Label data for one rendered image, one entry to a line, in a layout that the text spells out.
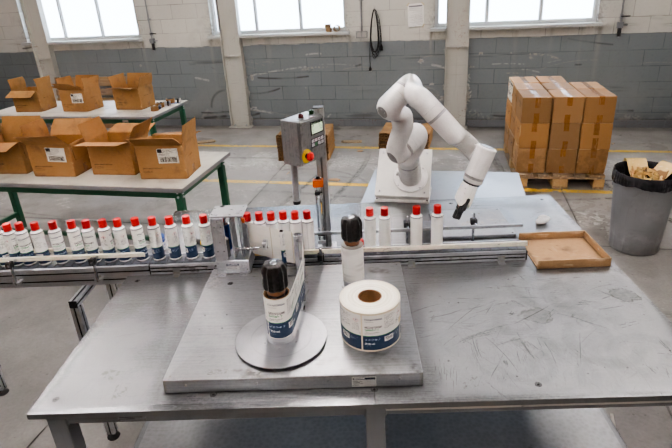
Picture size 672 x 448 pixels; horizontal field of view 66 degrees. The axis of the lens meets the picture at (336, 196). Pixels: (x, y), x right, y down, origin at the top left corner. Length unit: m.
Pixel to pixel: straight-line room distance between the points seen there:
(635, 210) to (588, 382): 2.58
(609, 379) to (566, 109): 3.76
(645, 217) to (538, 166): 1.47
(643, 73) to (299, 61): 4.54
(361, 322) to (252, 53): 6.56
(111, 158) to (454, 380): 2.99
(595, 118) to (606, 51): 2.34
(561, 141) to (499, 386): 3.91
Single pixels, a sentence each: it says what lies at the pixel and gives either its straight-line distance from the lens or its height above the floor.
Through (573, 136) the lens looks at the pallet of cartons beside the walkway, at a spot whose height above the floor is 0.52.
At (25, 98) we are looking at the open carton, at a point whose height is 0.94.
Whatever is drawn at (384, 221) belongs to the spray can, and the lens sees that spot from 2.21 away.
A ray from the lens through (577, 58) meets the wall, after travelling 7.58.
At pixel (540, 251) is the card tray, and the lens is 2.48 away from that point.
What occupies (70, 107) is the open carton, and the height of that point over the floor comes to 0.83.
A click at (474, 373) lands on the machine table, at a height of 0.83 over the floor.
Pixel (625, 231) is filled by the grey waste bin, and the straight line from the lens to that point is 4.35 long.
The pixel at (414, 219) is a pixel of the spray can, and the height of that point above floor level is 1.03.
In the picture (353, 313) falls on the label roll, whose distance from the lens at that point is 1.67.
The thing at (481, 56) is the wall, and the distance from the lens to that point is 7.42.
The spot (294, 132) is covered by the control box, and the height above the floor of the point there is 1.43.
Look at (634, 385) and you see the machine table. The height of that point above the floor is 0.83.
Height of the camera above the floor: 1.98
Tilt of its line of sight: 22 degrees down
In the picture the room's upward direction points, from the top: 3 degrees counter-clockwise
